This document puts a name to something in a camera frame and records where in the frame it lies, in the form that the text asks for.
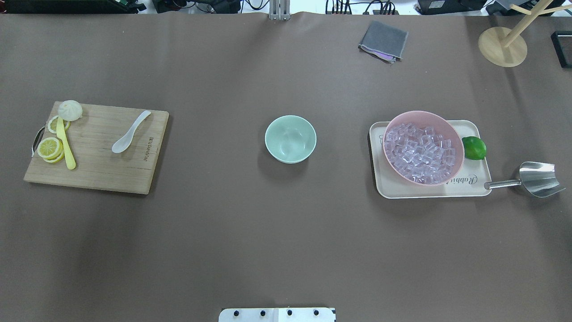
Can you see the metal ice scoop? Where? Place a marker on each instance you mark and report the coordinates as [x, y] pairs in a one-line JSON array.
[[537, 178]]

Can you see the grey folded cloth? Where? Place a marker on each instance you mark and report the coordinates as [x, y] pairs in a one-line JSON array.
[[384, 41]]

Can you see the black device at edge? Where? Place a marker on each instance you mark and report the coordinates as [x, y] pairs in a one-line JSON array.
[[562, 42]]

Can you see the yellow plastic knife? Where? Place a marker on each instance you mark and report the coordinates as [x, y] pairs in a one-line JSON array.
[[61, 134]]

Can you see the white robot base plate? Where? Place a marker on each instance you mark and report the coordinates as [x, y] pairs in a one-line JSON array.
[[284, 314]]

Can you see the pile of clear ice cubes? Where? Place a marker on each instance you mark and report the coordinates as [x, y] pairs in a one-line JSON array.
[[419, 154]]

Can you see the lemon slices stack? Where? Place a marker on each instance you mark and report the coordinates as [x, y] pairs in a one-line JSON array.
[[51, 150]]

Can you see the lemon slice upper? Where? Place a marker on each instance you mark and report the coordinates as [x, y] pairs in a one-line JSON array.
[[52, 124]]

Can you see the wooden cutting board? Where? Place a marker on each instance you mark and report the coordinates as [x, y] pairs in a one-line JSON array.
[[91, 138]]

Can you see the white ceramic spoon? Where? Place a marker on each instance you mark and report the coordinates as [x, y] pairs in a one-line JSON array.
[[125, 141]]

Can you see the pink bowl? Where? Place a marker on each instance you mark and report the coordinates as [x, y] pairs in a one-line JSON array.
[[427, 119]]

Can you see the cream plastic tray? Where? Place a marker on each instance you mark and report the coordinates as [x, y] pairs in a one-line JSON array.
[[468, 182]]

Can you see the wooden stand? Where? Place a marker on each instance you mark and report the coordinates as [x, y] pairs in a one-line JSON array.
[[505, 47]]

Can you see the green lime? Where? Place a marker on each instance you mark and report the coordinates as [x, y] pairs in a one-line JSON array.
[[474, 148]]

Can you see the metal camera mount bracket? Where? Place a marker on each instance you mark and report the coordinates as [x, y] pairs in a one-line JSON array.
[[279, 10]]

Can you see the mint green bowl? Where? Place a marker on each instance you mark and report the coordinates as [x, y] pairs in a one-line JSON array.
[[290, 139]]

